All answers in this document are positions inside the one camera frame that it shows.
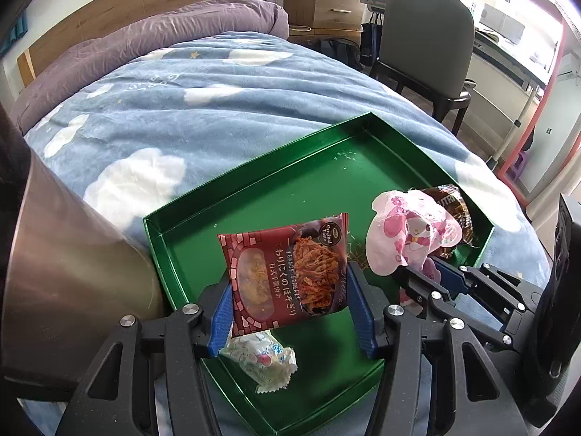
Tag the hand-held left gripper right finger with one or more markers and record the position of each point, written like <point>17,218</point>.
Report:
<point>363,313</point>

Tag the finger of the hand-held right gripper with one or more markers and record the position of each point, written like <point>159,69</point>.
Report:
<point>422,293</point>
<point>449,279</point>

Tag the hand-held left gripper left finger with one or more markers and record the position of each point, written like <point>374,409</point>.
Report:
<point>222,313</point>

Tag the white pastel candy packet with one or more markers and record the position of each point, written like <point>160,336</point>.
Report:
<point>258,359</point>

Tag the pink cartoon character packet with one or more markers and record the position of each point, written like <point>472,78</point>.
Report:
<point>408,231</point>

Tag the red brick print snack packet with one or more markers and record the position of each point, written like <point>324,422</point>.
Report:
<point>281,277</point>

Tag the brown crinkled snack packet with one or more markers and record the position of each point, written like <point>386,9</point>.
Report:
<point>458,209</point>

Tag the green tray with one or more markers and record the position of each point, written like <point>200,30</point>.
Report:
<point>281,190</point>

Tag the purple stool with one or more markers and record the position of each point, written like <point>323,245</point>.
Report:
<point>522,163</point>

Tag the white desk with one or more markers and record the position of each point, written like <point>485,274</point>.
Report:
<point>508,59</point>

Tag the white air conditioner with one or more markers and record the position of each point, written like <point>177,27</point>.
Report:
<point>571,66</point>

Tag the grey office chair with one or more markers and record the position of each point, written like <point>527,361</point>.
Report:
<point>422,32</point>

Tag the black bag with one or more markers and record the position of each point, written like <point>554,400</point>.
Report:
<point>373,41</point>

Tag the grey desk device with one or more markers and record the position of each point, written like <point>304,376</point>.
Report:
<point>504,22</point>

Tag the purple pillow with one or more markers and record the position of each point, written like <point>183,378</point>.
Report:
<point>159,27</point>

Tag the wooden drawer cabinet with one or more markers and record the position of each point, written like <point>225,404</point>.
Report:
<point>327,0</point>

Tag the wooden headboard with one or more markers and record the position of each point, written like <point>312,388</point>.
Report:
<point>113,0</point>

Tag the teal curtain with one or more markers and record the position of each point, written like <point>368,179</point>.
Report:
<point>18,29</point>

